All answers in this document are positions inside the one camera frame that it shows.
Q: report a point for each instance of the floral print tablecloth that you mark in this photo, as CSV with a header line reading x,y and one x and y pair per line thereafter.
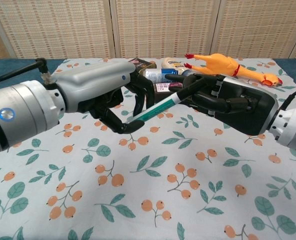
x,y
162,175

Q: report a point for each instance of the cream mayonnaise squeeze bottle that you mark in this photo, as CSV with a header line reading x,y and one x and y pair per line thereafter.
x,y
170,63

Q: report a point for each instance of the brown sauce bottle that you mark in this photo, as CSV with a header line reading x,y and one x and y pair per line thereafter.
x,y
162,89

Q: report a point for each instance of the dark blue table cover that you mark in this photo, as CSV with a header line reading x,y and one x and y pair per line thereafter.
x,y
2,67

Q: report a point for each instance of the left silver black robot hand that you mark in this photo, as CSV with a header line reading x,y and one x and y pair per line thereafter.
x,y
92,82

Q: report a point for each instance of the blue silver drink can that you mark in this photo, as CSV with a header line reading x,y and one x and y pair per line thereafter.
x,y
155,73

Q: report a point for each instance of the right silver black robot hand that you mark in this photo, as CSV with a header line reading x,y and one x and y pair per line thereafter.
x,y
248,107

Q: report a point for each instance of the green white marker pen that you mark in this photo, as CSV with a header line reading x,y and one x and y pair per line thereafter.
x,y
157,108

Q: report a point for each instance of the black luncheon meat tin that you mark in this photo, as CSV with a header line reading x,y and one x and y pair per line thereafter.
x,y
142,63

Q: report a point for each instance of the yellow rubber chicken toy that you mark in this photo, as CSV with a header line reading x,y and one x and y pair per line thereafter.
x,y
218,65

